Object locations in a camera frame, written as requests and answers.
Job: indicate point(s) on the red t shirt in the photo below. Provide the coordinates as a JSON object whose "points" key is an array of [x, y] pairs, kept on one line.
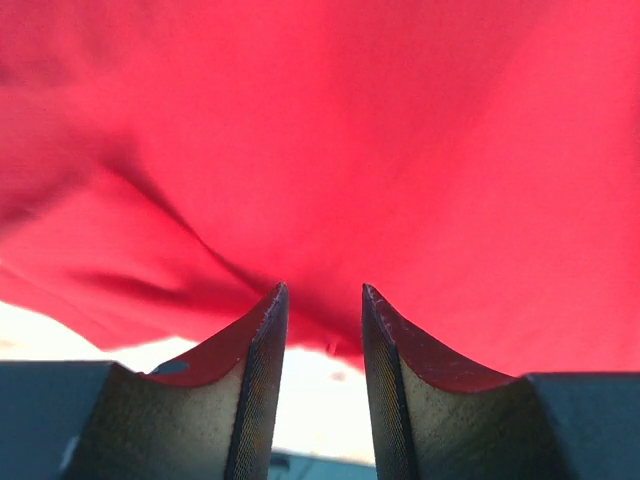
{"points": [[165, 163]]}

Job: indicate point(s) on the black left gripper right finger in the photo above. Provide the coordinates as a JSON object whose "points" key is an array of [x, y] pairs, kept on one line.
{"points": [[436, 414]]}

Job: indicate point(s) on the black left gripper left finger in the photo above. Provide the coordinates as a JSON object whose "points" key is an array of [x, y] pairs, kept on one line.
{"points": [[208, 413]]}

